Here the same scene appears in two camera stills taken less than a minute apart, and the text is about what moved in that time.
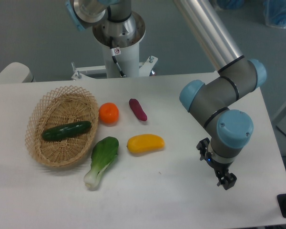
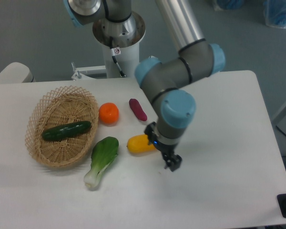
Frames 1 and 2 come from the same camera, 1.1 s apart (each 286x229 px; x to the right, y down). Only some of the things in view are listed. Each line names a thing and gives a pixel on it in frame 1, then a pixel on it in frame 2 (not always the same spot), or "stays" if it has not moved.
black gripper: (222, 169) -> (172, 161)
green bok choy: (103, 152) stays
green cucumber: (58, 131) stays
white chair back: (15, 72) stays
